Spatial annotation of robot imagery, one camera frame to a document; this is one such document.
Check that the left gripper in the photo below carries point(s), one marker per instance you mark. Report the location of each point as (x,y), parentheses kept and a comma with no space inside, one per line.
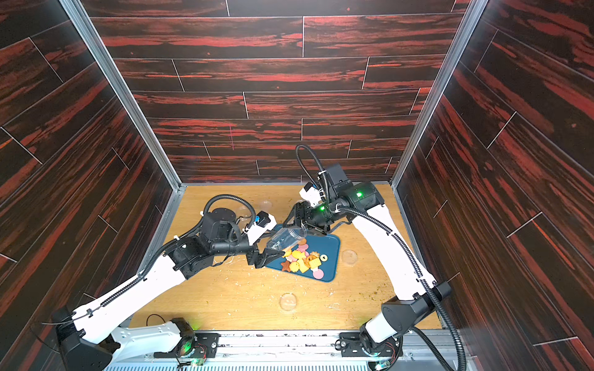
(261,259)

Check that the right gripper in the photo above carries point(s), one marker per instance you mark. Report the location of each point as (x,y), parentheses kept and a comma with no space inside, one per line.
(299,213)

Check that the clear jar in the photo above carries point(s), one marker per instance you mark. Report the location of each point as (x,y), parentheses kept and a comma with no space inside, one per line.
(286,237)

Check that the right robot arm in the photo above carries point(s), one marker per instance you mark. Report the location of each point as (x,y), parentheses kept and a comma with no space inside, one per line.
(330,199)

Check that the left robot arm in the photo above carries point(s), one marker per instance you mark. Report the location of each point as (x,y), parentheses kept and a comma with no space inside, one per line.
(91,337)

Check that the yellow fish shaped cookie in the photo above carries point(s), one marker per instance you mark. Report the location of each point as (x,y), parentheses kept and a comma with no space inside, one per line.
(296,255)

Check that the yellow square cookie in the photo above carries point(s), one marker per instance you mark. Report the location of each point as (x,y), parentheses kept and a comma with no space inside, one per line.
(299,266)
(314,263)

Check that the teal plastic tray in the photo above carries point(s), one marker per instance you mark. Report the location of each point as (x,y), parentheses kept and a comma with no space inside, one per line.
(329,245)

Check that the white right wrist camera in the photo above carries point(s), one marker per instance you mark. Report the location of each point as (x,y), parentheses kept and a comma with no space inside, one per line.
(312,195)

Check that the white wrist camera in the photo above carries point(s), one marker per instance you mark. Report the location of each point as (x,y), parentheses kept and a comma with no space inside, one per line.
(264,222)
(312,195)

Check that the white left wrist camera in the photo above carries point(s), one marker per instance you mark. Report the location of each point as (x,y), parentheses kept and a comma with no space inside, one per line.
(264,222)

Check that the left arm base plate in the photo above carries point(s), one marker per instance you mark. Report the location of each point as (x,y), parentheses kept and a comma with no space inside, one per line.
(200,345)

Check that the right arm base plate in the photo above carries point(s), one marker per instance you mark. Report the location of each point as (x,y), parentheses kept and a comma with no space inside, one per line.
(356,344)

